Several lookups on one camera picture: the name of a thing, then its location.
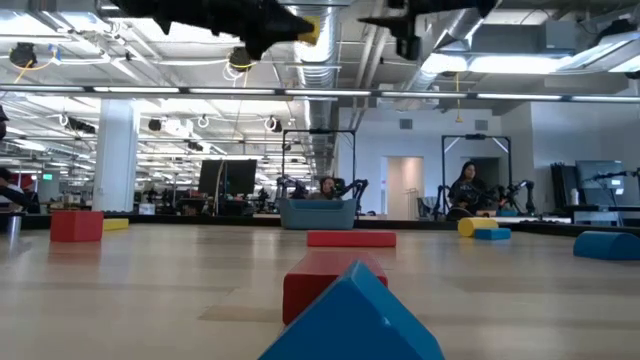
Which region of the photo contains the black ceiling cable reel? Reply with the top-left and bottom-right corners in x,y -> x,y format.
228,46 -> 256,72
8,42 -> 39,69

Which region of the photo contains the black rig frame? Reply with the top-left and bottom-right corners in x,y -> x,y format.
281,128 -> 357,216
440,133 -> 513,216

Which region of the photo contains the large dark monitor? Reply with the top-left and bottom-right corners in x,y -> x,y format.
197,158 -> 259,197

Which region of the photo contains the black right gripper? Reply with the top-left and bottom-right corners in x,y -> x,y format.
358,0 -> 499,61

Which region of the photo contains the small yellow block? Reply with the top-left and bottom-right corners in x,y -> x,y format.
298,15 -> 322,46

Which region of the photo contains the red cube block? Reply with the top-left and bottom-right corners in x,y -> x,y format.
49,210 -> 105,244

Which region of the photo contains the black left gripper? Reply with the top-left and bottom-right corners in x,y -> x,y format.
108,0 -> 315,61

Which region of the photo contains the white pillar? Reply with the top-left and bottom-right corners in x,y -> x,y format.
92,98 -> 141,213

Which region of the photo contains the black table frame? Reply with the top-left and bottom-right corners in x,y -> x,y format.
0,211 -> 640,238

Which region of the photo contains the long LED light bar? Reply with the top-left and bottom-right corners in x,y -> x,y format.
0,84 -> 640,104

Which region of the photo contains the silver ventilation duct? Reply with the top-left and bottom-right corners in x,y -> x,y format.
287,0 -> 346,176

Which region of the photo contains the small blue cube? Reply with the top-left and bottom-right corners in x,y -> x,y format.
572,230 -> 640,262

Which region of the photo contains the dark metal cup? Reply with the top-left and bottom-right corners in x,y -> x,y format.
0,212 -> 26,246

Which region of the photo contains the teal plastic bin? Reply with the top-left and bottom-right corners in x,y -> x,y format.
278,197 -> 358,231

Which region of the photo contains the blue triangular block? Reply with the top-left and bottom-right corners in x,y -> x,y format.
257,259 -> 446,360

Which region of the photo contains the yellow cylinder block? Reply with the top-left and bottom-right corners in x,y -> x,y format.
457,216 -> 500,238

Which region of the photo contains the grey desk monitor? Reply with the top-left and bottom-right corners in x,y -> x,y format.
574,159 -> 626,191

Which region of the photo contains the red long block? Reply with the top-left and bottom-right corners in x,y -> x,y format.
282,249 -> 389,326

